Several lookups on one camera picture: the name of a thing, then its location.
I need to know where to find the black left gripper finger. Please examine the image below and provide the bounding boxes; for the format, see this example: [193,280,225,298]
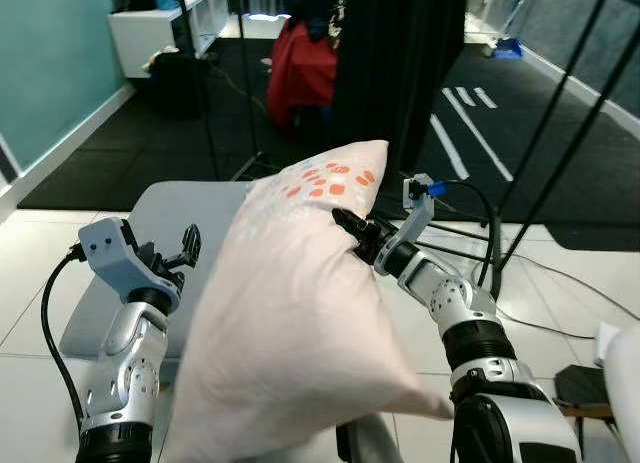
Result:
[166,223,202,269]

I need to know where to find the pale pink pillow orange dots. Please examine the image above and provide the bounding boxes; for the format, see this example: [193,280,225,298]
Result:
[163,140,457,463]

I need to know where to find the thin black tripod stand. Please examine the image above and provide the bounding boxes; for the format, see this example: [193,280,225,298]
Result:
[175,0,287,182]

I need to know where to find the red bag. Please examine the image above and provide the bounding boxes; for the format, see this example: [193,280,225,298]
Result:
[265,17,341,130]

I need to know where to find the black hanging curtain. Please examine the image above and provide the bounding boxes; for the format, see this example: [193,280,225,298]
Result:
[333,0,468,176]

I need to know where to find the black bag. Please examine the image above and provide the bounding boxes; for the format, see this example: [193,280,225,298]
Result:
[148,50,213,120]

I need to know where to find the white rounded object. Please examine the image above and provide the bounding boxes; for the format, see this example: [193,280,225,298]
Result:
[596,322,640,463]

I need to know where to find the white shelf unit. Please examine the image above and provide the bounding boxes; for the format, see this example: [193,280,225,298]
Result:
[108,0,238,80]

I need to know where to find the blue mop head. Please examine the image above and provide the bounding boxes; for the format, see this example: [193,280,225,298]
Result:
[488,37,524,61]

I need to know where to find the black pad wooden stool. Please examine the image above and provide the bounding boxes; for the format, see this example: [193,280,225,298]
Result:
[554,364,613,426]

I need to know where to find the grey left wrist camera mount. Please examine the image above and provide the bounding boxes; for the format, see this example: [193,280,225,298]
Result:
[78,217,184,310]

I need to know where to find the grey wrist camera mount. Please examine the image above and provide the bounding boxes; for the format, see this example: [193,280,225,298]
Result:
[78,217,184,310]
[402,174,447,247]

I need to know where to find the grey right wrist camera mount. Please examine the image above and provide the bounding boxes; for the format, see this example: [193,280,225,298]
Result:
[402,174,447,247]

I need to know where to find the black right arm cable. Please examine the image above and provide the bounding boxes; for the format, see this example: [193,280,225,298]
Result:
[438,179,502,290]

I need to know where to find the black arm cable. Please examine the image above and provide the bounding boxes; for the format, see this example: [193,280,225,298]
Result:
[438,179,502,290]
[40,244,88,436]

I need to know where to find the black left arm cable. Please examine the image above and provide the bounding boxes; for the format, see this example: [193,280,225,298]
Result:
[40,244,88,436]

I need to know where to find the black metal rack frame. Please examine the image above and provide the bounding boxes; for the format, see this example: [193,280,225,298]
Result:
[493,0,640,294]

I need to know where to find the thin grey floor cable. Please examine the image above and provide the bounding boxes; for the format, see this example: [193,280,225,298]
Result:
[498,251,640,341]

